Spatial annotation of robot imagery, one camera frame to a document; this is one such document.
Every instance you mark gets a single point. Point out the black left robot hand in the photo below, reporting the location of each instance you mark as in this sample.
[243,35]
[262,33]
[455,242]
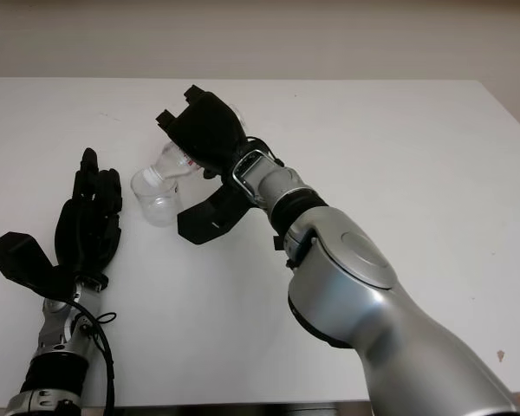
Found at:
[84,234]

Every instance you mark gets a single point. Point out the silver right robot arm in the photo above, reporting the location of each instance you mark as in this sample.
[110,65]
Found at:
[372,281]

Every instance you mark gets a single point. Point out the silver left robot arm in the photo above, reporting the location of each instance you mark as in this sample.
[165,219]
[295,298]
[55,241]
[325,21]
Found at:
[60,333]

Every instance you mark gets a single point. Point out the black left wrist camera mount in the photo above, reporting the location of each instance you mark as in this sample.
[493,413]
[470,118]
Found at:
[26,255]

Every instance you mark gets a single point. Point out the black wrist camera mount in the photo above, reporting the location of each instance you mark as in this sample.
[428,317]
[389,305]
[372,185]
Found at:
[26,255]
[212,212]

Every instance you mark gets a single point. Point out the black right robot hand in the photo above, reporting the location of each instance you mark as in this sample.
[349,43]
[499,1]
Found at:
[208,130]

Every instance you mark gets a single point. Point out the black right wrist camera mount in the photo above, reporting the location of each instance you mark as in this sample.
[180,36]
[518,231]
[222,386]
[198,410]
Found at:
[212,212]

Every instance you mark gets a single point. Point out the clear glass cup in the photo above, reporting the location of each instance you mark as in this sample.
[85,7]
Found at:
[156,208]

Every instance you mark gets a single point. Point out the clear plastic water bottle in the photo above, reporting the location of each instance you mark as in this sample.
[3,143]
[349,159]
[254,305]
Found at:
[169,167]

